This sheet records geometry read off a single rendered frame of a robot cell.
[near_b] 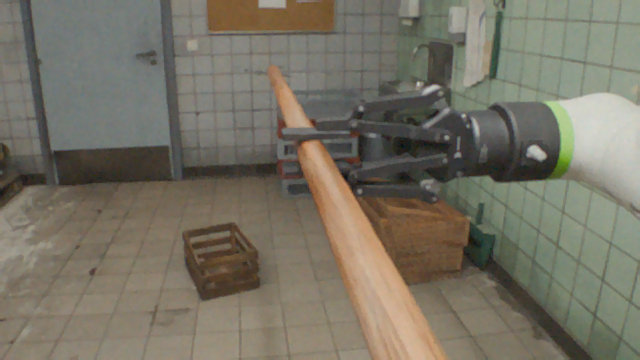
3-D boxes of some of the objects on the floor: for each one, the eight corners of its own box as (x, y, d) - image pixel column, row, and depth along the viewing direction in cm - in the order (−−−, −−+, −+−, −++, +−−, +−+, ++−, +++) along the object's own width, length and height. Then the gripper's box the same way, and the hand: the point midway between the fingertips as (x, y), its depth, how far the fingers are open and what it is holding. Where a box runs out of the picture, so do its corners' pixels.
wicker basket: (376, 291, 253) (378, 241, 244) (344, 244, 305) (344, 201, 296) (462, 278, 264) (467, 231, 256) (418, 235, 316) (420, 194, 307)
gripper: (515, 76, 50) (282, 80, 47) (500, 220, 55) (287, 235, 52) (483, 68, 57) (277, 71, 54) (472, 197, 62) (282, 209, 59)
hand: (314, 150), depth 54 cm, fingers closed on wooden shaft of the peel, 3 cm apart
